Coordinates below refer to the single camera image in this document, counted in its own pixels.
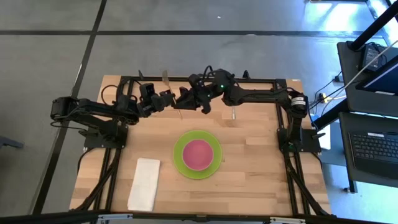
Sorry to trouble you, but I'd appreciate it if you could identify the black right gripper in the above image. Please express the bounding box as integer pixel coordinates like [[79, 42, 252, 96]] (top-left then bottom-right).
[[172, 85, 216, 114]]

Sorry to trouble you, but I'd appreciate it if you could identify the white cable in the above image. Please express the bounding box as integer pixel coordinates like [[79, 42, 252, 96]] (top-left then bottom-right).
[[341, 39, 398, 91]]

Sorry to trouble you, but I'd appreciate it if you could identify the black laptop keyboard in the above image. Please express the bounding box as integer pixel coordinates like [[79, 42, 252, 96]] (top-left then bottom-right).
[[348, 130, 398, 180]]

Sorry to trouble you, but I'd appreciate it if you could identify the black diagonal bar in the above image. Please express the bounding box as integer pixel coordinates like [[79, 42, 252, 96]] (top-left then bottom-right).
[[313, 98, 349, 131]]

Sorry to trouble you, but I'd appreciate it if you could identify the black aluminium table frame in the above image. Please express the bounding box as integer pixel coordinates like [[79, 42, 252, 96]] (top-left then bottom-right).
[[70, 70, 336, 218]]

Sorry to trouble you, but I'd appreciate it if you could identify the black aluminium crossbar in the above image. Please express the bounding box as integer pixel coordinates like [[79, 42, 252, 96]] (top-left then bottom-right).
[[0, 210, 398, 224]]

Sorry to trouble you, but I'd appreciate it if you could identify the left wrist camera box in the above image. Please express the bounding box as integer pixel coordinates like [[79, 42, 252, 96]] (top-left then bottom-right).
[[139, 82, 155, 98]]

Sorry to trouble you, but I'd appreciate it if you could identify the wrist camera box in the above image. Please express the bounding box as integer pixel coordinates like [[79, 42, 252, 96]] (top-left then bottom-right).
[[187, 73, 203, 88], [139, 82, 155, 98]]

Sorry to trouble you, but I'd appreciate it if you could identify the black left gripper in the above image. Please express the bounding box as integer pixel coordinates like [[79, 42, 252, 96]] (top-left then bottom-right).
[[136, 89, 177, 118]]

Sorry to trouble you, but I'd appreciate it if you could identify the black diagonal pole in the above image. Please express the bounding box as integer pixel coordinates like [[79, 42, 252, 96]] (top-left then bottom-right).
[[350, 0, 398, 51]]

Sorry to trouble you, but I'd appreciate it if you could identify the black power adapter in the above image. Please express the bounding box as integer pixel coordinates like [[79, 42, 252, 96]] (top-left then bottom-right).
[[362, 43, 388, 73]]

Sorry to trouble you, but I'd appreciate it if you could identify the pink plastic bowl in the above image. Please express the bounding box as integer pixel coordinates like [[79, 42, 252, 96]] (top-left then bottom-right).
[[182, 139, 215, 172]]

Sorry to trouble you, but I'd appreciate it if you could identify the grey chair base leg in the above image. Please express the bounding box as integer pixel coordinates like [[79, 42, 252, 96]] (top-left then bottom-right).
[[0, 136, 25, 150]]

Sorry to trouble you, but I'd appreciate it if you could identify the silver crossbar bracket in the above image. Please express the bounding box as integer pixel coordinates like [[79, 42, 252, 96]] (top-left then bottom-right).
[[269, 217, 306, 224], [97, 213, 134, 223]]

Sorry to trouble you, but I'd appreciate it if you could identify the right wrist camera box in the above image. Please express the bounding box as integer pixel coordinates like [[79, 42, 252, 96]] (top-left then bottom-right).
[[187, 73, 203, 88]]

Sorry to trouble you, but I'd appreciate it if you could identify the dark computer screen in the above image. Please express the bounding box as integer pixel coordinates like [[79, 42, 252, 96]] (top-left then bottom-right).
[[355, 57, 398, 96]]

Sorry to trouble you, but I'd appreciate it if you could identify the white folded napkin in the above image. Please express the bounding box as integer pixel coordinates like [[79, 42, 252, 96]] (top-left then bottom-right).
[[126, 157, 162, 213]]

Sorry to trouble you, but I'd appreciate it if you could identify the white flat object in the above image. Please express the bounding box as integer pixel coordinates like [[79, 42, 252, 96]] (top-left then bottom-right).
[[317, 132, 332, 151]]

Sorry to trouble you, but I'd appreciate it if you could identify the green plastic plate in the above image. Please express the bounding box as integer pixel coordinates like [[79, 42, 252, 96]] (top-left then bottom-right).
[[172, 129, 223, 180]]

